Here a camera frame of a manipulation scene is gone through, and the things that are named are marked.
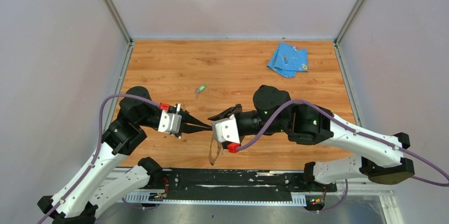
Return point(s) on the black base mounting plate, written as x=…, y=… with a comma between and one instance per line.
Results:
x=234, y=184

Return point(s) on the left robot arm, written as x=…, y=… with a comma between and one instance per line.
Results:
x=85, y=198

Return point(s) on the folded blue cloth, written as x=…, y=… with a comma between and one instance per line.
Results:
x=288, y=60

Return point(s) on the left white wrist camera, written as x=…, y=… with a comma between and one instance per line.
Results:
x=167, y=123

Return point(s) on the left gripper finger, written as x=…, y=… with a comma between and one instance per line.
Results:
x=191, y=120
x=189, y=128

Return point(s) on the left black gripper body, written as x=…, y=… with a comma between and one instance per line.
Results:
x=174, y=110

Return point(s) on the key with green tag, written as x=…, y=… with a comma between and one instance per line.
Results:
x=199, y=90

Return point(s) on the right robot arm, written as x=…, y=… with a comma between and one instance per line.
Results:
x=374, y=156

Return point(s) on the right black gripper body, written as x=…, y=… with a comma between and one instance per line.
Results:
x=244, y=118

